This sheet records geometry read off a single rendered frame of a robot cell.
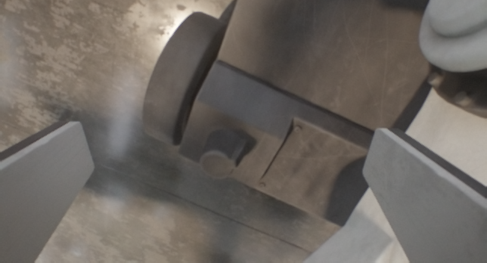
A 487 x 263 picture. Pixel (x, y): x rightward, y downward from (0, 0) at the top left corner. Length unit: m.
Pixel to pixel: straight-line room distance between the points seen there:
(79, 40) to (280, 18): 0.45
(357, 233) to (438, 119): 0.10
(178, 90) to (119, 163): 0.46
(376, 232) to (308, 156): 0.13
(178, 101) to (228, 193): 0.39
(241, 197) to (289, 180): 0.33
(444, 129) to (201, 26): 0.26
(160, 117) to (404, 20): 0.28
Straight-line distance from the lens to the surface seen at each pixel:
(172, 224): 0.82
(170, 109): 0.31
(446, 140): 0.20
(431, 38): 0.20
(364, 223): 0.23
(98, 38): 0.59
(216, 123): 0.28
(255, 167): 0.30
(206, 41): 0.32
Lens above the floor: 0.45
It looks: 58 degrees down
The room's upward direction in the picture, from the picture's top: 158 degrees counter-clockwise
